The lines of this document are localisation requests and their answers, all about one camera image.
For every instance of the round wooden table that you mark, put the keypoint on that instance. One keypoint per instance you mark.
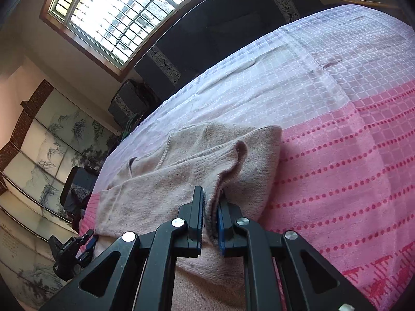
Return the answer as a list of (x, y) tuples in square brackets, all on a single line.
[(376, 1)]

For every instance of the ink painting folding screen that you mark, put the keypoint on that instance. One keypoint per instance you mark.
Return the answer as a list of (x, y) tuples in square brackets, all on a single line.
[(42, 142)]

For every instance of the beige knit sweater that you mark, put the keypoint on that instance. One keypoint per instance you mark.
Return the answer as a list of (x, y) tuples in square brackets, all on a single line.
[(181, 175)]

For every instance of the dark armchair with patterned trim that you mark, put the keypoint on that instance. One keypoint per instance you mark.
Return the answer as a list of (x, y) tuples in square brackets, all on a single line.
[(129, 103)]

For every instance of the pink and white checked blanket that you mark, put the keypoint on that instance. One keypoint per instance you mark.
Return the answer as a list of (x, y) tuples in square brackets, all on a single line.
[(324, 120)]

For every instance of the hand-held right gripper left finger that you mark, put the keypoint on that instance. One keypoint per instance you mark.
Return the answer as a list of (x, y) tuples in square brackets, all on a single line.
[(196, 220)]

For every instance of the barred window with wooden frame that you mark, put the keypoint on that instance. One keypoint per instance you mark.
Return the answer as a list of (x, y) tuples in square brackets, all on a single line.
[(129, 13)]

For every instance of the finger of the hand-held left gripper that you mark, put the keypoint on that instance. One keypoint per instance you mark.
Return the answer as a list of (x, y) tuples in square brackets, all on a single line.
[(91, 244)]

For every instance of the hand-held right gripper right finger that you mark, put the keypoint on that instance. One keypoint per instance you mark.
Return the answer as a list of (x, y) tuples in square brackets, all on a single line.
[(223, 230)]

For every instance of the dark sofa with patterned trim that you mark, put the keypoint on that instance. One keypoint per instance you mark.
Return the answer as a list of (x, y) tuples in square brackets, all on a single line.
[(210, 32)]

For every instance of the black chair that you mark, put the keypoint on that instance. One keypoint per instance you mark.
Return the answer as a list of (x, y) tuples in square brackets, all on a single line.
[(76, 188)]

